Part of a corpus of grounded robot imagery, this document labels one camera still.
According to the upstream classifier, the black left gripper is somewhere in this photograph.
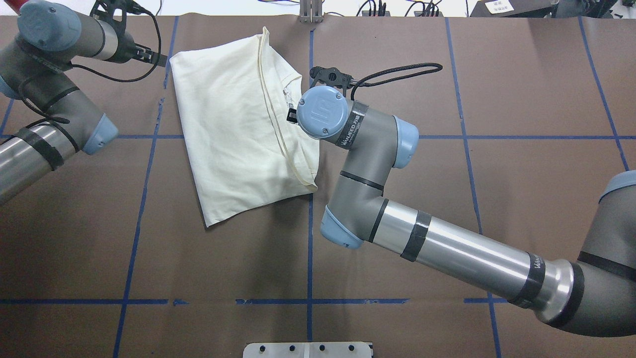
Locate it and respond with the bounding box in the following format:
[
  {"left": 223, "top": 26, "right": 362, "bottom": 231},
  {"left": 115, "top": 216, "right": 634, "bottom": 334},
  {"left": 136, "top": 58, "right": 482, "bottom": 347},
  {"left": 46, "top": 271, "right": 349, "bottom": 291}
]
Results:
[{"left": 114, "top": 31, "right": 167, "bottom": 68}]

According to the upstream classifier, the cream long sleeve cat shirt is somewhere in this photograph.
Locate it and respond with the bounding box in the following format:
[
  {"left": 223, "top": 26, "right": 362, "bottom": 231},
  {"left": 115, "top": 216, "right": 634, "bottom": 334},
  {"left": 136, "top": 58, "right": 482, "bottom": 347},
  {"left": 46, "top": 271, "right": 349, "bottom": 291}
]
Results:
[{"left": 170, "top": 27, "right": 319, "bottom": 227}]

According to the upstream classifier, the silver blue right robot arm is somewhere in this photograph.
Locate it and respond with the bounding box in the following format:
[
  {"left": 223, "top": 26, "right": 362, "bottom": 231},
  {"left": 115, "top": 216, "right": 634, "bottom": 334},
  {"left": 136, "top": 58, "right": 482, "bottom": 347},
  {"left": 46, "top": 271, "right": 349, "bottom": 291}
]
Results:
[{"left": 288, "top": 86, "right": 635, "bottom": 337}]

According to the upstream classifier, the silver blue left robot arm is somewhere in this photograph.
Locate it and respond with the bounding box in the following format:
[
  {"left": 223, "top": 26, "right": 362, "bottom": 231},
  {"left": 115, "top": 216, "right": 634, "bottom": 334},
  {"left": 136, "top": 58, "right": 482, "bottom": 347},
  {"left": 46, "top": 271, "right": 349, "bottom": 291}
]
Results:
[{"left": 0, "top": 0, "right": 167, "bottom": 203}]

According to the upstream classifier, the small black box device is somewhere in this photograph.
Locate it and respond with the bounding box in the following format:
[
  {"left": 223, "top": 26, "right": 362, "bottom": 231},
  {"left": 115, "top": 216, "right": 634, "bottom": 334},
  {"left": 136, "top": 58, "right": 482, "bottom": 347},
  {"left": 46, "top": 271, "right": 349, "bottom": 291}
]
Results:
[{"left": 469, "top": 0, "right": 559, "bottom": 18}]

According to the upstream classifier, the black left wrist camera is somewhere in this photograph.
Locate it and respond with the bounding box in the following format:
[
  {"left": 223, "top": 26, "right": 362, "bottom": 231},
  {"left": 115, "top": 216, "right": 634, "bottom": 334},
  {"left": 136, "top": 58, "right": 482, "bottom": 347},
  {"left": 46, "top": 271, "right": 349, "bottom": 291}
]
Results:
[{"left": 89, "top": 0, "right": 153, "bottom": 27}]

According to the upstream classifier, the aluminium frame post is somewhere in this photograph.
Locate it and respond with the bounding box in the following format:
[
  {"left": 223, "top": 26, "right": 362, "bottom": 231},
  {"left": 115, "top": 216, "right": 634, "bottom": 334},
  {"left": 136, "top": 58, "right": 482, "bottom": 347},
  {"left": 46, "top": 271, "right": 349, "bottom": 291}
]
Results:
[{"left": 298, "top": 0, "right": 324, "bottom": 23}]

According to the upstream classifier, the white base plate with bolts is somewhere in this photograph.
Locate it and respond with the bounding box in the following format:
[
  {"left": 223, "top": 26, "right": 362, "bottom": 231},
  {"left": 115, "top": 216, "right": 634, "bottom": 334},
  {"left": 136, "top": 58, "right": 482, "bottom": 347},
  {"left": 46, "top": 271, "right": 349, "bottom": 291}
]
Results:
[{"left": 242, "top": 341, "right": 374, "bottom": 358}]

